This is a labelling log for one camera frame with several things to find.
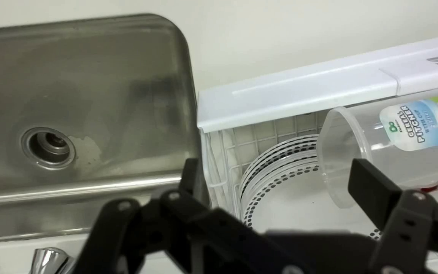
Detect stainless steel sink basin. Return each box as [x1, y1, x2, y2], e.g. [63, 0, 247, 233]
[0, 14, 199, 242]

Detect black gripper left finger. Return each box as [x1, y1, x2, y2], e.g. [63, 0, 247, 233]
[71, 157, 301, 274]

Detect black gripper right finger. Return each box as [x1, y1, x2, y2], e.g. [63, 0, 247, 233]
[348, 159, 438, 274]

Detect chrome faucet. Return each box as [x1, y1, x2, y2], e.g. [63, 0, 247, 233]
[28, 247, 74, 274]

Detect white dish drying rack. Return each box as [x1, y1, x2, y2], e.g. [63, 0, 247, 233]
[197, 38, 438, 223]

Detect white plates with dotted rim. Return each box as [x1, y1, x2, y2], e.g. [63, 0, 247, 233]
[238, 134, 380, 239]

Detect clear plastic measuring container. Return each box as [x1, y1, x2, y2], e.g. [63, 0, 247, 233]
[317, 93, 438, 207]

